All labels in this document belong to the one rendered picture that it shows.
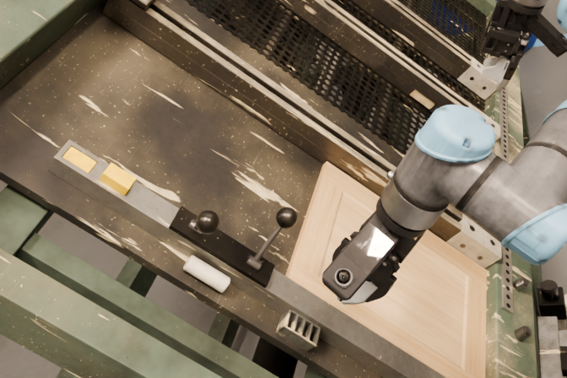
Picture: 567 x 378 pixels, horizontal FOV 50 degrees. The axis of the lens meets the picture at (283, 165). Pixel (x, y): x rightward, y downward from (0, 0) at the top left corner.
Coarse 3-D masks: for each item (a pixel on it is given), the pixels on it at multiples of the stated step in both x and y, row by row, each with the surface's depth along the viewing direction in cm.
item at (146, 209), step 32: (64, 160) 100; (96, 160) 103; (96, 192) 102; (128, 192) 103; (160, 224) 103; (256, 288) 107; (288, 288) 109; (320, 320) 109; (352, 320) 113; (352, 352) 112; (384, 352) 113
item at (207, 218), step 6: (210, 210) 95; (198, 216) 94; (204, 216) 94; (210, 216) 94; (216, 216) 94; (192, 222) 104; (198, 222) 94; (204, 222) 93; (210, 222) 93; (216, 222) 94; (192, 228) 104; (198, 228) 94; (204, 228) 94; (210, 228) 94; (216, 228) 94; (198, 234) 104
